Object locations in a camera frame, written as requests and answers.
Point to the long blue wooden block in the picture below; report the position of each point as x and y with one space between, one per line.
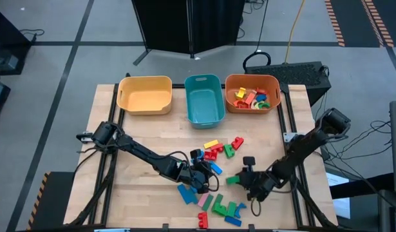
184 193

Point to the blue notched block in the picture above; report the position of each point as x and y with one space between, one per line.
239 209

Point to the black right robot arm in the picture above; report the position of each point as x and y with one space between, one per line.
307 144

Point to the orange-red long wooden block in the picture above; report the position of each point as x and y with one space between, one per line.
250 98

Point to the yellow plastic bin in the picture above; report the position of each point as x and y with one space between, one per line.
144 95

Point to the wide blue wooden block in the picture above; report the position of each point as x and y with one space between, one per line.
193 189

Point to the pale green small block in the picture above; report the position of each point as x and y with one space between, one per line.
257 105

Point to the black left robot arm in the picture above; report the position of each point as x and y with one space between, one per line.
143 152

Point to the black striped floor mat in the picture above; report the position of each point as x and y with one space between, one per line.
56 199

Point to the black partition panel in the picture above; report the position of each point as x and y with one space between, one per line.
217 25
162 25

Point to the green arch block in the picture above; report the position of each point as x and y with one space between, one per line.
264 105

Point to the pink wooden block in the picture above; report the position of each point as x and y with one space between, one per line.
203 199

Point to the green rectangular wooden block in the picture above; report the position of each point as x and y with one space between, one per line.
232 179
231 208

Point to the dark green long block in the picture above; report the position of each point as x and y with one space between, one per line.
208 203

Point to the blue rectangular wooden block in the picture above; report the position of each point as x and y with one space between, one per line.
232 220
201 154
216 168

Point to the white paper sheet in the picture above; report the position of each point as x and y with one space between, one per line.
341 193

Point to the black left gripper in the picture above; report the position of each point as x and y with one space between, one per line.
194 175

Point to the teal plastic bin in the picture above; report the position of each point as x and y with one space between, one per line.
204 103

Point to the red two-stud plastic brick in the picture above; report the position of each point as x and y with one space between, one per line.
203 220
237 143

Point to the teal wooden block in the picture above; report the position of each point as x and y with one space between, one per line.
194 199

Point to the small red ribbed block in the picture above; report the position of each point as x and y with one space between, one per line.
261 91

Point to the black cabinet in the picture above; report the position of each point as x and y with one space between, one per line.
7 38

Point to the black computer case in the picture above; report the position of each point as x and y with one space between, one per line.
288 75

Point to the orange plastic bin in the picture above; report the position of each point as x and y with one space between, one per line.
271 82

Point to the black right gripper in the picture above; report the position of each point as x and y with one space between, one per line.
260 183

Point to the small blue block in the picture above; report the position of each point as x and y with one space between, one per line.
260 97

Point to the green plastic stud brick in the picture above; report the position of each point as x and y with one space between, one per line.
219 210
229 151

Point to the green long wooden block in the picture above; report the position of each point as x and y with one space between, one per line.
219 198

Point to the yellow rectangular wooden block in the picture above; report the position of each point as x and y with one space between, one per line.
211 144

